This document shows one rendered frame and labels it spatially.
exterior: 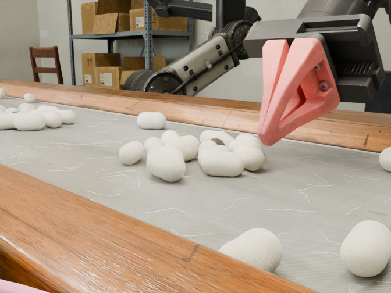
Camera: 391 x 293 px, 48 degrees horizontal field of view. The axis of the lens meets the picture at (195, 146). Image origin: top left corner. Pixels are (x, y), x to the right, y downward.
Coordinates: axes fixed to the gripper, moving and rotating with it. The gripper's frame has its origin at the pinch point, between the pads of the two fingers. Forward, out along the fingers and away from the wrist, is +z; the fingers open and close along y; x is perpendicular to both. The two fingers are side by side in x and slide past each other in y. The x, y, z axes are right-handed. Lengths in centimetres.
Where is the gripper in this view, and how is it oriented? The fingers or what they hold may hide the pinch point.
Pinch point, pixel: (268, 132)
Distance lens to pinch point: 33.0
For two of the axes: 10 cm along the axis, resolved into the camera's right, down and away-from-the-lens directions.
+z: -5.1, 7.6, -4.0
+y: 7.3, 1.3, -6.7
